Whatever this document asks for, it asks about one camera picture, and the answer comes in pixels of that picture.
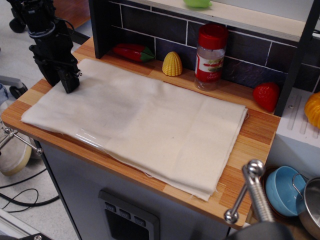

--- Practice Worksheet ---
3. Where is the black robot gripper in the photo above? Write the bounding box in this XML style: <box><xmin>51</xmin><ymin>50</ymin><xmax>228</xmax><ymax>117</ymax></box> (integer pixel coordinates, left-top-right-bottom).
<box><xmin>28</xmin><ymin>21</ymin><xmax>81</xmax><ymax>94</ymax></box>

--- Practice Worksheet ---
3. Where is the cream cloth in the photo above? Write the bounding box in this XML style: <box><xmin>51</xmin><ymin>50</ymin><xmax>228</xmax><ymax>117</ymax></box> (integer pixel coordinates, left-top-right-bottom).
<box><xmin>21</xmin><ymin>59</ymin><xmax>248</xmax><ymax>201</ymax></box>

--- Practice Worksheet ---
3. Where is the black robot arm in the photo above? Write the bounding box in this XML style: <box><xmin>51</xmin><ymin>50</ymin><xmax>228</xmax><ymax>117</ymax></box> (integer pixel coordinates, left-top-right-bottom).
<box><xmin>9</xmin><ymin>0</ymin><xmax>81</xmax><ymax>94</ymax></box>

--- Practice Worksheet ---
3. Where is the red toy chili pepper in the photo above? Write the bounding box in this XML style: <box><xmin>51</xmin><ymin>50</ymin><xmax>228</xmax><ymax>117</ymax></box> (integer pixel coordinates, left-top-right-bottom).
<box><xmin>112</xmin><ymin>43</ymin><xmax>155</xmax><ymax>63</ymax></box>

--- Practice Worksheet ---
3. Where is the yellow toy corn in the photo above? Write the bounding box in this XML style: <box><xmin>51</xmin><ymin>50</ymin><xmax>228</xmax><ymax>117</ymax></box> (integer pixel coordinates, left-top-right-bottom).
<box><xmin>162</xmin><ymin>51</ymin><xmax>183</xmax><ymax>77</ymax></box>

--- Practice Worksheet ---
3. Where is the green toy on shelf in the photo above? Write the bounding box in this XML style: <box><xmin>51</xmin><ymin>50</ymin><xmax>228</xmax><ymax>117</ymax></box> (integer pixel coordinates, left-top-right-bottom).
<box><xmin>183</xmin><ymin>0</ymin><xmax>212</xmax><ymax>8</ymax></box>

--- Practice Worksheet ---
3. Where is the grey oven control panel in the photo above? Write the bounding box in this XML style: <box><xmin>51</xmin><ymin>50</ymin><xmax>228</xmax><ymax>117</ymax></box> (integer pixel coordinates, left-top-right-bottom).
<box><xmin>98</xmin><ymin>190</ymin><xmax>161</xmax><ymax>240</ymax></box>

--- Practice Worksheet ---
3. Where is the red-lidded spice jar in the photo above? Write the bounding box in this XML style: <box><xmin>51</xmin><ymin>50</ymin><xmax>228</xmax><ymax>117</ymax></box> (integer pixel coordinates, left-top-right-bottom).
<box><xmin>194</xmin><ymin>23</ymin><xmax>229</xmax><ymax>91</ymax></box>

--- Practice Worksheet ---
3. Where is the red toy strawberry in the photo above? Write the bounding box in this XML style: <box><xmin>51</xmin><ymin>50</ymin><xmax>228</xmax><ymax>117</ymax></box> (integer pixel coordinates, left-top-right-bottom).
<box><xmin>252</xmin><ymin>82</ymin><xmax>280</xmax><ymax>112</ymax></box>

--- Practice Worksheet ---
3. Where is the metal clamp screw right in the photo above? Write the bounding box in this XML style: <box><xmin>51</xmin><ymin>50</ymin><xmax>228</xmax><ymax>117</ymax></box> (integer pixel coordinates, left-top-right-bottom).
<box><xmin>224</xmin><ymin>159</ymin><xmax>275</xmax><ymax>225</ymax></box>

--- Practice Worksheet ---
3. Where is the white toy sink unit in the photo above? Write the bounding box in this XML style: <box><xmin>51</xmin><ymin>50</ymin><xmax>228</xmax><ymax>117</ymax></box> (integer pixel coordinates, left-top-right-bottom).
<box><xmin>266</xmin><ymin>88</ymin><xmax>320</xmax><ymax>178</ymax></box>

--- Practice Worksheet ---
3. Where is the blue plastic bowl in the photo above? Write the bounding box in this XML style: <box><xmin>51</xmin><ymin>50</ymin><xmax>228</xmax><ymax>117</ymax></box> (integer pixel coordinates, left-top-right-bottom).
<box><xmin>265</xmin><ymin>166</ymin><xmax>308</xmax><ymax>218</ymax></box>

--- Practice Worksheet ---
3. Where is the orange toy pumpkin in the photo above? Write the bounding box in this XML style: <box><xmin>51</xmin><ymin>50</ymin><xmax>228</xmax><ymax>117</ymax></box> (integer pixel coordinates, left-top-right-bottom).
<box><xmin>304</xmin><ymin>92</ymin><xmax>320</xmax><ymax>129</ymax></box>

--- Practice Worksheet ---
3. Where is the metal clamp handle left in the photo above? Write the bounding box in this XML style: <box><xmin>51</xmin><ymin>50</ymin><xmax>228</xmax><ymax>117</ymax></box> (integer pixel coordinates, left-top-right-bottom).
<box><xmin>0</xmin><ymin>127</ymin><xmax>44</xmax><ymax>156</ymax></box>

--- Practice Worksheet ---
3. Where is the black floor cable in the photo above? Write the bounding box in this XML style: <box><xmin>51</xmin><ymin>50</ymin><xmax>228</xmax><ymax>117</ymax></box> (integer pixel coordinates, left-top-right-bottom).
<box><xmin>0</xmin><ymin>167</ymin><xmax>60</xmax><ymax>213</ymax></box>

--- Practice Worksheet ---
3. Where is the dark shelf frame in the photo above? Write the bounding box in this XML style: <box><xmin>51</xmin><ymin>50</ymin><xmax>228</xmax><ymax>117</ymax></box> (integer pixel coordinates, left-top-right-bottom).
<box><xmin>89</xmin><ymin>0</ymin><xmax>320</xmax><ymax>114</ymax></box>

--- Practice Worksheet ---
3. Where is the steel pot with handle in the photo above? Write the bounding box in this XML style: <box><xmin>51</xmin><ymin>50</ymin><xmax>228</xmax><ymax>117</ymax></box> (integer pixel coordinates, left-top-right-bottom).
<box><xmin>292</xmin><ymin>173</ymin><xmax>320</xmax><ymax>240</ymax></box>

